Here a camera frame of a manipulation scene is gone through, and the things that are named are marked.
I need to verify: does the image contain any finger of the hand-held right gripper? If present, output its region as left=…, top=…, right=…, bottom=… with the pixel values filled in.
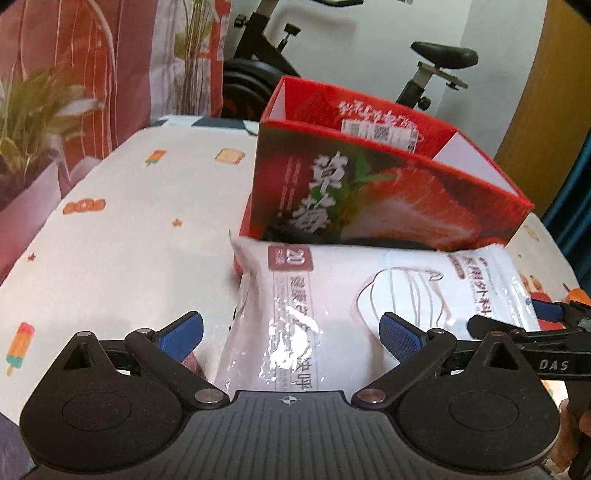
left=467, top=314, right=532, bottom=344
left=526, top=299, right=591, bottom=329

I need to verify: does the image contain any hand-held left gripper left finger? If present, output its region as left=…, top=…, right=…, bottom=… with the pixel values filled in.
left=55, top=311, right=230, bottom=409

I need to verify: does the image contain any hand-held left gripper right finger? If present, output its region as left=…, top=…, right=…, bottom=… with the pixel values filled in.
left=352, top=311, right=532, bottom=409

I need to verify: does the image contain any white face mask packet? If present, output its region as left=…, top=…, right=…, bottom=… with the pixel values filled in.
left=215, top=233, right=543, bottom=393

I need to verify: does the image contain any red strawberry-print cardboard box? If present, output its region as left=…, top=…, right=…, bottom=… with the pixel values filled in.
left=231, top=76, right=535, bottom=278

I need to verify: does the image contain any person's right hand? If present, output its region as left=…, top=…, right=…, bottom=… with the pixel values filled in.
left=560, top=399, right=591, bottom=462

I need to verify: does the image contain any teal curtain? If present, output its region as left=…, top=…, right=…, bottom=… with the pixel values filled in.
left=542, top=138, right=591, bottom=296

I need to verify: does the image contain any white printed tablecloth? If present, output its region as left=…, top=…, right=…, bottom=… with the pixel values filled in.
left=0, top=117, right=585, bottom=416

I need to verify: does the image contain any wooden door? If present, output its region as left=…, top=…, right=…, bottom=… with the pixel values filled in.
left=494, top=0, right=591, bottom=213

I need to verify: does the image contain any red white plant-print curtain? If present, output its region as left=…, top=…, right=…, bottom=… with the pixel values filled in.
left=0, top=0, right=232, bottom=278

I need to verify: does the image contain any black exercise bike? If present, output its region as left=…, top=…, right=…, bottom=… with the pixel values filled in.
left=222, top=0, right=478, bottom=121

